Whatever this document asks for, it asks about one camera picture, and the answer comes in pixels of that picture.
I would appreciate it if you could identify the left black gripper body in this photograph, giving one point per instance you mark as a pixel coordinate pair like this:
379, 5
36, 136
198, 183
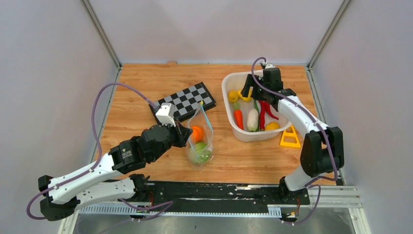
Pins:
177, 138

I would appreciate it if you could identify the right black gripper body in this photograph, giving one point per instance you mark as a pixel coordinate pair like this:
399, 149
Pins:
260, 95

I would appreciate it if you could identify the large toy orange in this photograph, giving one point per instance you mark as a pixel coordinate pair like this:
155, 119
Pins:
197, 133

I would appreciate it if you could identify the yellow toy lemon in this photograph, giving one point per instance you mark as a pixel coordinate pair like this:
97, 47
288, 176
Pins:
233, 96

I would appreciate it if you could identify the clear zip top bag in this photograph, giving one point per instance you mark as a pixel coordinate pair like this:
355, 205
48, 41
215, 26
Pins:
201, 119

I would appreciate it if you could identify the green toy cabbage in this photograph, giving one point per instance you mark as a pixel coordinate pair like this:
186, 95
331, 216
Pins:
200, 155

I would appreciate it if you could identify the red toy chili pepper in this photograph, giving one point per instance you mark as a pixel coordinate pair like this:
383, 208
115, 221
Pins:
268, 110

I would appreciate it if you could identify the toy orange carrot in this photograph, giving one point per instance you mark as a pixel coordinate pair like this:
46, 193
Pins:
238, 116

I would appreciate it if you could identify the white plastic basket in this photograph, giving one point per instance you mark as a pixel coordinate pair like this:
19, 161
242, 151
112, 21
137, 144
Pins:
235, 82

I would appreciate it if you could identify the white toy radish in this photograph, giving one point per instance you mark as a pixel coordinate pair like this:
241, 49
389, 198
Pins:
252, 120

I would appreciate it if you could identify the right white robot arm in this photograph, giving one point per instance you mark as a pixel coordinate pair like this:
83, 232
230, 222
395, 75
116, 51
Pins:
322, 149

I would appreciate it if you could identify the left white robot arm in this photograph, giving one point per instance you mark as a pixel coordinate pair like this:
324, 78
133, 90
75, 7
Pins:
91, 184

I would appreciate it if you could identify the black grey chessboard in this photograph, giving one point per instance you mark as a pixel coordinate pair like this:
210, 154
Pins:
187, 101

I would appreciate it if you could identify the yellow toy potato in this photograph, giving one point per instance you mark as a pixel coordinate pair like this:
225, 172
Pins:
272, 126

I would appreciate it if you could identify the yellow triangular plastic stand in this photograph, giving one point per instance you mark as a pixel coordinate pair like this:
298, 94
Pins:
290, 138

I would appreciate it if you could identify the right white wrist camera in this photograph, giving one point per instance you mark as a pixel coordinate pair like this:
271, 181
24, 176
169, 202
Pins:
267, 65

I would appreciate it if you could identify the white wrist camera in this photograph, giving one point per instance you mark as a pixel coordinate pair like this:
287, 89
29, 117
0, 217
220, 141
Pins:
165, 114
267, 65

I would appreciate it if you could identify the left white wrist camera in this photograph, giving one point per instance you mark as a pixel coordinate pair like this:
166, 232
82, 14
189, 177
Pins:
165, 114

